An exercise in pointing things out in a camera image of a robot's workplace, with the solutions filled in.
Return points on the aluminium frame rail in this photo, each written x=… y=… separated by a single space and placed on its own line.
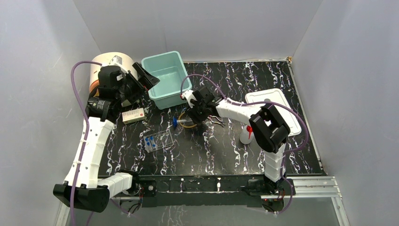
x=298 y=187

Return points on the small white red box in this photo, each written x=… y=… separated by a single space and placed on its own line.
x=133 y=116

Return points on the wrist white camera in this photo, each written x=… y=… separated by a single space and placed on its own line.
x=117 y=61
x=189 y=97

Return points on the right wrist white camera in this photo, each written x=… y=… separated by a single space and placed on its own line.
x=189 y=97

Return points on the metal tongs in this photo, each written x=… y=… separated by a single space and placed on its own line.
x=215 y=120

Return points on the blue capped tube in rack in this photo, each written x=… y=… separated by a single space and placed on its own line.
x=148 y=145

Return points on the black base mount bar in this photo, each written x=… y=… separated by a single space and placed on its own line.
x=211 y=200

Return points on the clear test tube rack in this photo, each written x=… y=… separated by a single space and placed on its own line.
x=160 y=140

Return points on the white squeeze bottle red cap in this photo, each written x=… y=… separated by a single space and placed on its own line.
x=246 y=136

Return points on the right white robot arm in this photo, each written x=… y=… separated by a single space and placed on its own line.
x=269 y=129

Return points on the tan rubber band loop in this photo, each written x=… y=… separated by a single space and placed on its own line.
x=189 y=125

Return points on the white orange yellow cylinder device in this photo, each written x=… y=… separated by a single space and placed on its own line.
x=103 y=60

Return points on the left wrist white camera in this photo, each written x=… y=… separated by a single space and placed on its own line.
x=117 y=61

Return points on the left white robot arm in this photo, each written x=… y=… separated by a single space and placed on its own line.
x=81 y=188

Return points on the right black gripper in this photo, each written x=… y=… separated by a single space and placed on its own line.
x=191 y=114

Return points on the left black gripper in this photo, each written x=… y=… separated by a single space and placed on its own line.
x=139 y=78

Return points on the teal plastic bin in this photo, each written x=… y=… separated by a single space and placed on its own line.
x=170 y=70

